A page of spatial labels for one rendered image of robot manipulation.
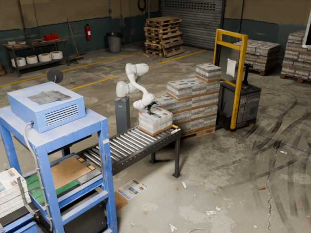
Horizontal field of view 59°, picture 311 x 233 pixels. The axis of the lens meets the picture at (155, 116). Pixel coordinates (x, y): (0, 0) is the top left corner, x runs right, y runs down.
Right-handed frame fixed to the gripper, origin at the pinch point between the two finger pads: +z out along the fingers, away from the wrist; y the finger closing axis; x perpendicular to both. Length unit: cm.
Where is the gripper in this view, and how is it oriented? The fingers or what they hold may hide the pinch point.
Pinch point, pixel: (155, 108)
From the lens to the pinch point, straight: 377.3
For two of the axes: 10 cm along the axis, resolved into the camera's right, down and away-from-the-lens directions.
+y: -3.1, 9.4, 1.1
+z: 6.2, 1.1, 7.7
